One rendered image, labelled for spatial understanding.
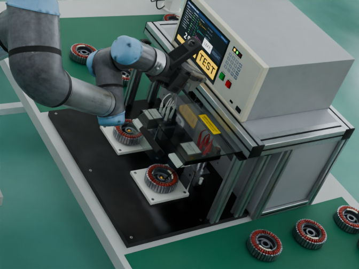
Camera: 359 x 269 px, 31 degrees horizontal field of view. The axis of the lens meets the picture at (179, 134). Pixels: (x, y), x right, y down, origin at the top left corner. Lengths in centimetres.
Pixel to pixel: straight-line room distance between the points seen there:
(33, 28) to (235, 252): 102
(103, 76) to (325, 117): 78
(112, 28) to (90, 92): 137
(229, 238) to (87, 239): 101
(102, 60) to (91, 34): 108
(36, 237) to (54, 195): 28
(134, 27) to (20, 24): 161
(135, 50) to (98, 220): 58
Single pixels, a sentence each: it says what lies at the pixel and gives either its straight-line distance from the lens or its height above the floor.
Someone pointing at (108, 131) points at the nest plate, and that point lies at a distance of 231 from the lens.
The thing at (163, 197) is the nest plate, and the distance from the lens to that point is 213.
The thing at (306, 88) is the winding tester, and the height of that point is 122.
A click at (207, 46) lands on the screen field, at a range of 209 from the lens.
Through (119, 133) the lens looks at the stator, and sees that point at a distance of 226.
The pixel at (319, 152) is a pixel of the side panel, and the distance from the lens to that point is 220.
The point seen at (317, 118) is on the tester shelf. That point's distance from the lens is 216.
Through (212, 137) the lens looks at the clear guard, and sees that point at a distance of 196.
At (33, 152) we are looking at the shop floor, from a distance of 334.
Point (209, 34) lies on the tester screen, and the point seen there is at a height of 126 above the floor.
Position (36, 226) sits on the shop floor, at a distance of 300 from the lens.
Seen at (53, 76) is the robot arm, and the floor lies 139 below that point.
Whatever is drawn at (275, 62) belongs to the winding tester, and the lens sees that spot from 193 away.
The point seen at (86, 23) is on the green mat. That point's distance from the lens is 296.
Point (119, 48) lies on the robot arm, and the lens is 174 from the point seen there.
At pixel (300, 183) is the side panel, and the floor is 87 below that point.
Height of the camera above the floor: 221
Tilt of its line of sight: 37 degrees down
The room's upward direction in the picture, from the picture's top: 20 degrees clockwise
